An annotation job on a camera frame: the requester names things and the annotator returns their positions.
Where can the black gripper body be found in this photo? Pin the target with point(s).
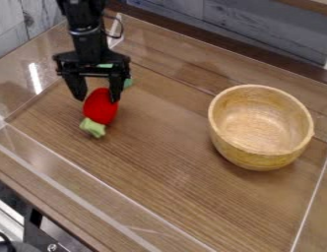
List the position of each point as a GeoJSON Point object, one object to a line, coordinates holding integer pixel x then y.
{"type": "Point", "coordinates": [70, 65]}

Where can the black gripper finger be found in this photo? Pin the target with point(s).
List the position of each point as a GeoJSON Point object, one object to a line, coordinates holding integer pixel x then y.
{"type": "Point", "coordinates": [77, 85]}
{"type": "Point", "coordinates": [116, 87]}

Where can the red plush strawberry toy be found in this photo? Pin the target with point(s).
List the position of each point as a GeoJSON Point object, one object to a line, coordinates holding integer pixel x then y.
{"type": "Point", "coordinates": [100, 112]}

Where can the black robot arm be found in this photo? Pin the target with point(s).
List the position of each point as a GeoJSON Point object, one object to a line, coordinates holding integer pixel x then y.
{"type": "Point", "coordinates": [92, 59]}

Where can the green foam block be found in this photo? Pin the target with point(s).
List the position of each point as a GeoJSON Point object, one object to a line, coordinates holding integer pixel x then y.
{"type": "Point", "coordinates": [128, 82]}

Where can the wooden bowl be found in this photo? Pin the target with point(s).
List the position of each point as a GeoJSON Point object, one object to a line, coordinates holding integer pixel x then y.
{"type": "Point", "coordinates": [260, 126]}

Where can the clear acrylic corner bracket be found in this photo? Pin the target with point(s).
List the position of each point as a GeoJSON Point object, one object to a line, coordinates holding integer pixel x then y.
{"type": "Point", "coordinates": [116, 30]}

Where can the black table frame bracket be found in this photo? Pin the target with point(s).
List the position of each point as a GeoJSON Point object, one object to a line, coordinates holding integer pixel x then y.
{"type": "Point", "coordinates": [36, 236]}

